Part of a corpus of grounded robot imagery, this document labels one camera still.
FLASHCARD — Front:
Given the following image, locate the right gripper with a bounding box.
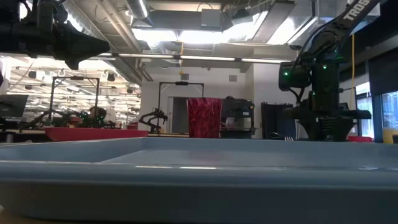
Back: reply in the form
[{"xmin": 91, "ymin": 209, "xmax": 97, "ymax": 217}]
[{"xmin": 284, "ymin": 99, "xmax": 373, "ymax": 142}]

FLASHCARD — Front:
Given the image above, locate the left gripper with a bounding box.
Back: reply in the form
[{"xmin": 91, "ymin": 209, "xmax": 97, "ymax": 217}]
[{"xmin": 18, "ymin": 0, "xmax": 111, "ymax": 71}]

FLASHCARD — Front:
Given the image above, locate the red round plate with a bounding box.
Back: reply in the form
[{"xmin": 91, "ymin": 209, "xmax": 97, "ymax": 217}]
[{"xmin": 44, "ymin": 126, "xmax": 149, "ymax": 142}]

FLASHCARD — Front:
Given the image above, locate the red patterned cup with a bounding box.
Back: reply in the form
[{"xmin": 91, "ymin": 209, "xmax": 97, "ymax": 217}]
[{"xmin": 186, "ymin": 97, "xmax": 223, "ymax": 139}]

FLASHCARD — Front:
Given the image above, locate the blue plastic tray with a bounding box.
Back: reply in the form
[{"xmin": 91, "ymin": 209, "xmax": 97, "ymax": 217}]
[{"xmin": 0, "ymin": 136, "xmax": 398, "ymax": 222}]

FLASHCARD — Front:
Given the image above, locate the small red object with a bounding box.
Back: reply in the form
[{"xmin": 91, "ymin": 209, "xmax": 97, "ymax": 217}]
[{"xmin": 346, "ymin": 135, "xmax": 374, "ymax": 143}]

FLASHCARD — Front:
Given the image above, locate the black curtain panel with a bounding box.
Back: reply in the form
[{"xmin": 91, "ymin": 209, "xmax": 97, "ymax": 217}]
[{"xmin": 261, "ymin": 101, "xmax": 297, "ymax": 139}]

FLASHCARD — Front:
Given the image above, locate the yellow object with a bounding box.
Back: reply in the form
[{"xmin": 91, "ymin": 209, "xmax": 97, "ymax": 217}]
[{"xmin": 382, "ymin": 129, "xmax": 398, "ymax": 144}]

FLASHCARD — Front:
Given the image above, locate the black machine cart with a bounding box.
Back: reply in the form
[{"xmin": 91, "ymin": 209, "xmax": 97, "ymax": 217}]
[{"xmin": 221, "ymin": 96, "xmax": 257, "ymax": 139}]

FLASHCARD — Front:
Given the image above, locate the dark computer monitor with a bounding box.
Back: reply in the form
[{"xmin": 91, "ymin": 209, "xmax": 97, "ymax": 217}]
[{"xmin": 0, "ymin": 94, "xmax": 29, "ymax": 118}]

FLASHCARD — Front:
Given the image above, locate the grey door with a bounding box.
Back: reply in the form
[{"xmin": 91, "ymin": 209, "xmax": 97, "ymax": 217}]
[{"xmin": 167, "ymin": 96, "xmax": 190, "ymax": 134}]

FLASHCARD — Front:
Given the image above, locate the long ceiling light fixture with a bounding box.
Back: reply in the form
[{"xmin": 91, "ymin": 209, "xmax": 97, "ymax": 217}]
[{"xmin": 93, "ymin": 52, "xmax": 290, "ymax": 65}]

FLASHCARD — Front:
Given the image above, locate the grey ceiling box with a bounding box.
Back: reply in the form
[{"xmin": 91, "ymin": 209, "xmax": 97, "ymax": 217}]
[{"xmin": 201, "ymin": 8, "xmax": 222, "ymax": 28}]

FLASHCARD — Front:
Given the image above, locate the black background rig frame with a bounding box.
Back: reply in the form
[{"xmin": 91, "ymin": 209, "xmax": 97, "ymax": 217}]
[
  {"xmin": 49, "ymin": 75, "xmax": 100, "ymax": 124},
  {"xmin": 158, "ymin": 81, "xmax": 205, "ymax": 135}
]

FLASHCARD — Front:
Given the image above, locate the silver round air duct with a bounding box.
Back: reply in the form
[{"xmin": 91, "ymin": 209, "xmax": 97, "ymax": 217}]
[{"xmin": 124, "ymin": 0, "xmax": 150, "ymax": 19}]

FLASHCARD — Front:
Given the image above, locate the window with dark frame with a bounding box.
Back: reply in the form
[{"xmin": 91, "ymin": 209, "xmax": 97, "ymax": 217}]
[{"xmin": 355, "ymin": 81, "xmax": 398, "ymax": 144}]

